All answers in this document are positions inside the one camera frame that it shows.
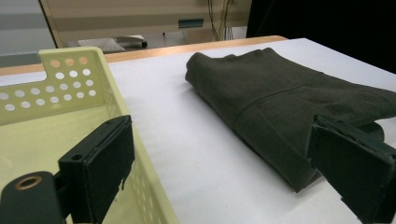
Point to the black curtain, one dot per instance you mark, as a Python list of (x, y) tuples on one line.
[(327, 25)]

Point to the white chair base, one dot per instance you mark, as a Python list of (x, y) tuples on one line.
[(118, 42)]

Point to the pale yellow perforated plastic basket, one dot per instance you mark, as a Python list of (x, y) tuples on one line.
[(37, 124)]

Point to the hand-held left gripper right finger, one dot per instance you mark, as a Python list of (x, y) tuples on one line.
[(355, 168)]

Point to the beige cabinet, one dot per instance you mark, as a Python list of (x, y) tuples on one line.
[(134, 18)]

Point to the dark green garment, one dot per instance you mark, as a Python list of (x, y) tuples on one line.
[(274, 102)]

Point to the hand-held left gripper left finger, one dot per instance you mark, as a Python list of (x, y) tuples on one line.
[(99, 165)]

